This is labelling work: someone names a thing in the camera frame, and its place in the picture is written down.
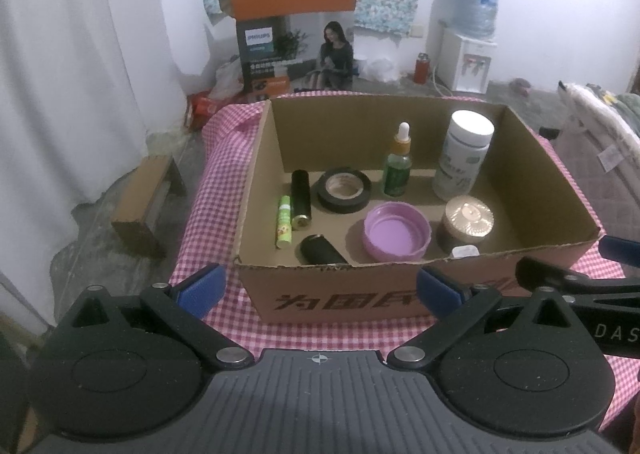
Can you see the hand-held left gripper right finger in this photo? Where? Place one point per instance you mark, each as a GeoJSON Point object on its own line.
{"type": "Point", "coordinates": [440, 291]}

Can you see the white curtain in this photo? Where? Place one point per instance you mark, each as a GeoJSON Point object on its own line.
{"type": "Point", "coordinates": [75, 84]}

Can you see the small white cap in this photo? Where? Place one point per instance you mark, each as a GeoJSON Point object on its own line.
{"type": "Point", "coordinates": [464, 252]}

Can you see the white plastic bag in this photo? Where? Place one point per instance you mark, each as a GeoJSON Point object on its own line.
{"type": "Point", "coordinates": [227, 79]}

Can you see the pink checked cloth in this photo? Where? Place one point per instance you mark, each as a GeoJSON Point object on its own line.
{"type": "Point", "coordinates": [215, 214]}

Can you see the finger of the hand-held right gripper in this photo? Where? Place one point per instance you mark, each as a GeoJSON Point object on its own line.
{"type": "Point", "coordinates": [575, 282]}
{"type": "Point", "coordinates": [622, 249]}

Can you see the white water dispenser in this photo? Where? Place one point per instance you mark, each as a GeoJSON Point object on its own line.
{"type": "Point", "coordinates": [465, 64]}

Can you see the green dropper bottle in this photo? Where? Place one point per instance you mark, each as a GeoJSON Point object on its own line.
{"type": "Point", "coordinates": [397, 169]}

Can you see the green tube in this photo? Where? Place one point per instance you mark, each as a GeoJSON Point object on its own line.
{"type": "Point", "coordinates": [283, 224]}

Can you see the red snack packet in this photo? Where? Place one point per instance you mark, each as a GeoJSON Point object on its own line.
{"type": "Point", "coordinates": [202, 109]}

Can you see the black cylinder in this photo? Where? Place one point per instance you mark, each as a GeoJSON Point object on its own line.
{"type": "Point", "coordinates": [322, 250]}

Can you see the grey quilt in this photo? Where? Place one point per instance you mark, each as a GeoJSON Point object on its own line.
{"type": "Point", "coordinates": [627, 106]}

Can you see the black tube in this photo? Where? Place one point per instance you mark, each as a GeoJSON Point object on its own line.
{"type": "Point", "coordinates": [301, 199]}

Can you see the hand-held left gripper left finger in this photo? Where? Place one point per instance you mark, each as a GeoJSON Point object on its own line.
{"type": "Point", "coordinates": [202, 286]}

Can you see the brown cardboard box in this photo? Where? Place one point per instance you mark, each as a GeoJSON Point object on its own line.
{"type": "Point", "coordinates": [350, 134]}

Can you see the red thermos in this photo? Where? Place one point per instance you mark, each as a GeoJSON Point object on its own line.
{"type": "Point", "coordinates": [421, 70]}

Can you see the purple plastic lid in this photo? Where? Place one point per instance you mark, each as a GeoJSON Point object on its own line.
{"type": "Point", "coordinates": [395, 234]}

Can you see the white pill bottle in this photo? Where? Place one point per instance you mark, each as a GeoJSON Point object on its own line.
{"type": "Point", "coordinates": [462, 154]}

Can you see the black tape roll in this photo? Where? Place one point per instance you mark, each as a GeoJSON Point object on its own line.
{"type": "Point", "coordinates": [325, 196]}

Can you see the gold lidded jar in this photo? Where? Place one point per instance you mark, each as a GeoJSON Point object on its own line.
{"type": "Point", "coordinates": [467, 226]}

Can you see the small wooden stool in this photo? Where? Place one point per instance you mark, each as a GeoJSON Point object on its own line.
{"type": "Point", "coordinates": [145, 204]}

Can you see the white blanket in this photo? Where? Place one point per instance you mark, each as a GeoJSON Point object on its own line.
{"type": "Point", "coordinates": [595, 119]}

